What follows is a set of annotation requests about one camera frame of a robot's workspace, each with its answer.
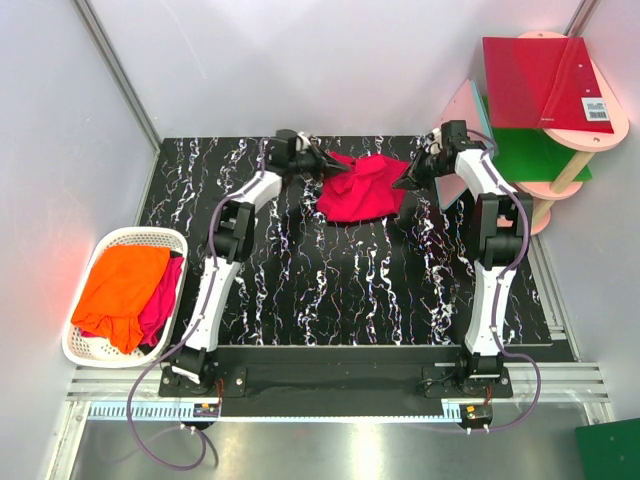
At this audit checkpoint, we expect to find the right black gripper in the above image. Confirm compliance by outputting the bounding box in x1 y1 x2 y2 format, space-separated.
390 147 450 193

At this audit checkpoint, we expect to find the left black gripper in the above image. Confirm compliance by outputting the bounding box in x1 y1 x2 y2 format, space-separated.
289 142 350 184

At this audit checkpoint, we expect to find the crimson red t shirt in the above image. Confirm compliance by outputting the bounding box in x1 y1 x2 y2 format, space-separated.
316 152 409 223

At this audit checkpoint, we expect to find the pink board teal edge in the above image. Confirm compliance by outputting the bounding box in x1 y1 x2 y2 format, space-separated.
434 80 499 211

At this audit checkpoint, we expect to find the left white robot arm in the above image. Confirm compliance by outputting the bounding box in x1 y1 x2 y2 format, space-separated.
170 129 350 396

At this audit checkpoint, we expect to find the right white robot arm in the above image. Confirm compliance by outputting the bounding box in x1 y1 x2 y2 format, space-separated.
392 120 533 397

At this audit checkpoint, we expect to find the pink wooden tiered shelf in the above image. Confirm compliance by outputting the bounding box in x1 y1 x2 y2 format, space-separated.
478 30 630 237

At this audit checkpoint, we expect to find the red acrylic sheet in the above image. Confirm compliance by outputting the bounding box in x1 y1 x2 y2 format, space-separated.
483 37 613 134

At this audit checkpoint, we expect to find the magenta t shirt in basket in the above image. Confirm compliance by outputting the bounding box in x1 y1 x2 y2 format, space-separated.
80 251 183 348

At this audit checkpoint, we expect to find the orange t shirt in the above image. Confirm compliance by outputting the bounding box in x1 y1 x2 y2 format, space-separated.
71 245 171 354

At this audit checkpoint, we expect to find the white plastic laundry basket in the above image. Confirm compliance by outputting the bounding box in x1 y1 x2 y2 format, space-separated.
62 227 188 369

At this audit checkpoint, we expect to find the dark green board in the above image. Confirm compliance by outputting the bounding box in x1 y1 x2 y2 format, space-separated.
575 418 640 480

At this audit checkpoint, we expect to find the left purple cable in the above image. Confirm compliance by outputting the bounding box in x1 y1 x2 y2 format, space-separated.
126 139 269 471

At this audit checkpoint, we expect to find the purple cable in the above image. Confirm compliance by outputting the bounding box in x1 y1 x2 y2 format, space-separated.
467 128 543 434
126 139 269 471

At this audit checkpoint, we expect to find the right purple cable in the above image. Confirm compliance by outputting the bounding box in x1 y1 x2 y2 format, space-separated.
467 128 543 434

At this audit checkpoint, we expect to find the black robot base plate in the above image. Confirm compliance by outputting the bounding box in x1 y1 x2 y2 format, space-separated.
158 344 576 418

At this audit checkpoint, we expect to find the aluminium frame rail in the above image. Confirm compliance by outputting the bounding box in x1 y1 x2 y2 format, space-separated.
71 0 162 151

